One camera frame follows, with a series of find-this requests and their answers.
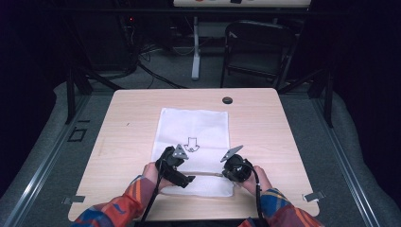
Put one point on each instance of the aluminium floor rail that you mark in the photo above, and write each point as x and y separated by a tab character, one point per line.
41	170
346	170

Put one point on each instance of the person's patterned clothing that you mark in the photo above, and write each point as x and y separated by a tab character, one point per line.
245	223

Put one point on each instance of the dark equipment rack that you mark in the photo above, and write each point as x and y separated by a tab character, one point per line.
107	41

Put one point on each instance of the black metal frame stand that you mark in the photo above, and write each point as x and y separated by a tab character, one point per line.
329	101
71	94

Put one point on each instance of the grey tape piece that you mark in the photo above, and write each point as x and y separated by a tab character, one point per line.
313	196
73	199

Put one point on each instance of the person's left hand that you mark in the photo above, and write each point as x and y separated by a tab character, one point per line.
150	173

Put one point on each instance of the white cloth bag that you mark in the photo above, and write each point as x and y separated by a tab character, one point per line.
192	124

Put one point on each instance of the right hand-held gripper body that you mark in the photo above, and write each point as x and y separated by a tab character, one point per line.
238	168

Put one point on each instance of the person's right hand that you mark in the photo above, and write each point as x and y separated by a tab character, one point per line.
260	183

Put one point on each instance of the white table leg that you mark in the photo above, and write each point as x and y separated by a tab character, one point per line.
196	63

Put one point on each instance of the black folding chair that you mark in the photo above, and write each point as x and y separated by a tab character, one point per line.
261	34

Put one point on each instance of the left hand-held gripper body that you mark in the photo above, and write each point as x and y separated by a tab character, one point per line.
168	162

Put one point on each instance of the light background table top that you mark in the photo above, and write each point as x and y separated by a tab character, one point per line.
268	3

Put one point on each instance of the black horizontal frame bar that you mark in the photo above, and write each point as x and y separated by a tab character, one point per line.
126	11

